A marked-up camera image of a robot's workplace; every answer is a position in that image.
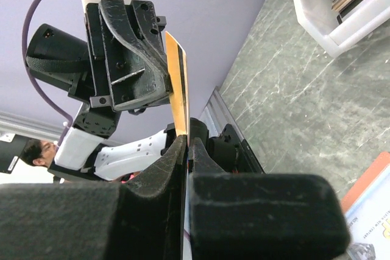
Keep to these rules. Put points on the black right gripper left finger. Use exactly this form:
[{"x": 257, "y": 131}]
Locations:
[{"x": 140, "y": 219}]

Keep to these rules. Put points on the white crest credit card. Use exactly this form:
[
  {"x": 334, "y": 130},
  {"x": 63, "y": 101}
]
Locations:
[{"x": 368, "y": 221}]

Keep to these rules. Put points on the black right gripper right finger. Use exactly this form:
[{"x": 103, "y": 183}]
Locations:
[{"x": 262, "y": 216}]

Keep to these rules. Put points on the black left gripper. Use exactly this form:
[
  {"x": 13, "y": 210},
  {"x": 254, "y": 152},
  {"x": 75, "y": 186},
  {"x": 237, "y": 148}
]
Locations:
[{"x": 121, "y": 65}]

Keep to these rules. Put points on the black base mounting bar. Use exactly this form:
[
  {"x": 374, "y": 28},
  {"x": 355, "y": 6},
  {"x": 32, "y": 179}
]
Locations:
[{"x": 232, "y": 152}]

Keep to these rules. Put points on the gold black-stripe credit card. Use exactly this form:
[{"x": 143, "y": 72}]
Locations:
[{"x": 179, "y": 101}]

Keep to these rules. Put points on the pink blue card holder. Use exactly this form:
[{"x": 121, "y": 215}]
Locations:
[{"x": 369, "y": 176}]

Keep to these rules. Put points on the person in background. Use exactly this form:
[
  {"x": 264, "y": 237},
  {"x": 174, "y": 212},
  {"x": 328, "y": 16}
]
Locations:
[{"x": 38, "y": 153}]

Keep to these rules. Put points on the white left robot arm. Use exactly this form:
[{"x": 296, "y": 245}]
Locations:
[{"x": 83, "y": 154}]

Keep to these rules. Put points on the white card tray box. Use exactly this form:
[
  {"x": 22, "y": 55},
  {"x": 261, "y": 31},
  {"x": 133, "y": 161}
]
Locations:
[{"x": 337, "y": 25}]

